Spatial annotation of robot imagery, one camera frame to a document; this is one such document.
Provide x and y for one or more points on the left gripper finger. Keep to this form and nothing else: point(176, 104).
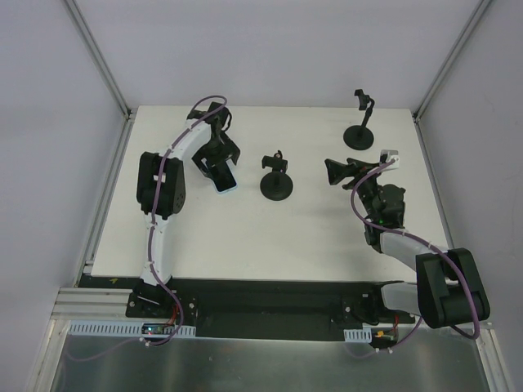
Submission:
point(233, 151)
point(200, 161)

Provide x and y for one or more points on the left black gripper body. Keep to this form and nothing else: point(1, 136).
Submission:
point(216, 156)

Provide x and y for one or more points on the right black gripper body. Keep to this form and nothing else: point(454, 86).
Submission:
point(355, 170)

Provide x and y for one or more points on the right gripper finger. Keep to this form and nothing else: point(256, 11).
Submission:
point(360, 166)
point(337, 171)

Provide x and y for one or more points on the blue case smartphone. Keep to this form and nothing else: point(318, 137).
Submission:
point(222, 177)

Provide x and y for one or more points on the black phone stand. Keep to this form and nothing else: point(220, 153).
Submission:
point(359, 137)
point(276, 185)

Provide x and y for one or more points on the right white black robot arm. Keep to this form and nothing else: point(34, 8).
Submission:
point(448, 290)

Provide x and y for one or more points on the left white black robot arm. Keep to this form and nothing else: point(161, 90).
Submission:
point(161, 193)

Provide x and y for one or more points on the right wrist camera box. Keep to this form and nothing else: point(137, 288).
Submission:
point(389, 159)

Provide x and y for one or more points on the right white cable duct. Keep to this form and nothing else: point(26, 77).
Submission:
point(363, 335)

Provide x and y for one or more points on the white cable duct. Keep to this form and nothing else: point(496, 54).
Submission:
point(363, 335)
point(129, 329)

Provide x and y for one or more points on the left white cable duct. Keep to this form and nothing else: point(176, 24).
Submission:
point(129, 329)

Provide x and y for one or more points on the right aluminium frame post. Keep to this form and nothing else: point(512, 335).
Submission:
point(450, 60)

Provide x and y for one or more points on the aluminium frame post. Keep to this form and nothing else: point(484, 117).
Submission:
point(98, 59)
point(450, 60)

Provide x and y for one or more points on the left aluminium frame post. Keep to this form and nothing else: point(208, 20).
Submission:
point(98, 59)

